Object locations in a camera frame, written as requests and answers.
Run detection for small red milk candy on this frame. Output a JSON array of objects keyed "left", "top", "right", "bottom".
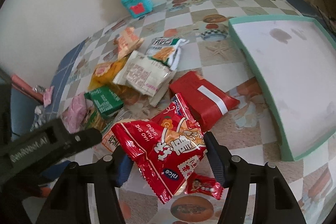
[{"left": 185, "top": 172, "right": 224, "bottom": 200}]

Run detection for cream bread roll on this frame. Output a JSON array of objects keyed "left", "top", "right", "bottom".
[{"left": 119, "top": 118, "right": 189, "bottom": 197}]

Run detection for large red snack bag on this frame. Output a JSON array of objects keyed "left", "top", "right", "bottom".
[{"left": 111, "top": 93, "right": 206, "bottom": 203}]

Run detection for orange white snack packet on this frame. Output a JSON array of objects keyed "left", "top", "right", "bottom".
[{"left": 113, "top": 27, "right": 144, "bottom": 60}]

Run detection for white green cracker packet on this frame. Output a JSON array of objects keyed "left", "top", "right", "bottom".
[{"left": 145, "top": 37, "right": 189, "bottom": 71}]

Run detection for pink wrapped snack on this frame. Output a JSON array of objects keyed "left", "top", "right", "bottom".
[{"left": 61, "top": 93, "right": 87, "bottom": 134}]

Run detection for small pink candy wrapper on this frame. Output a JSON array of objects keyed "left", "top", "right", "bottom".
[{"left": 43, "top": 86, "right": 54, "bottom": 108}]

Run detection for clear green biscuit packet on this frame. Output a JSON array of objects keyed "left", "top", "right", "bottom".
[{"left": 81, "top": 106, "right": 106, "bottom": 132}]

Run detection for green snack packet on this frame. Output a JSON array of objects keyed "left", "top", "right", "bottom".
[{"left": 84, "top": 86, "right": 123, "bottom": 119}]

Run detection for red wrapped tissue pack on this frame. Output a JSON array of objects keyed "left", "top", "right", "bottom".
[{"left": 169, "top": 71, "right": 240, "bottom": 132}]

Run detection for yellow orange snack bag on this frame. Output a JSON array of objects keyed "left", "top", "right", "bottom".
[{"left": 88, "top": 56, "right": 128, "bottom": 91}]

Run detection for white printed snack packet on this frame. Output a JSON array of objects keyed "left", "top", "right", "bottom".
[{"left": 113, "top": 51, "right": 175, "bottom": 107}]

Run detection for teal cardboard box tray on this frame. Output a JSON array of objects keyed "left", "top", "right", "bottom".
[{"left": 229, "top": 15, "right": 335, "bottom": 161}]

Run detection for teal toy box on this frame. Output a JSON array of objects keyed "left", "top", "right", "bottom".
[{"left": 121, "top": 0, "right": 153, "bottom": 18}]

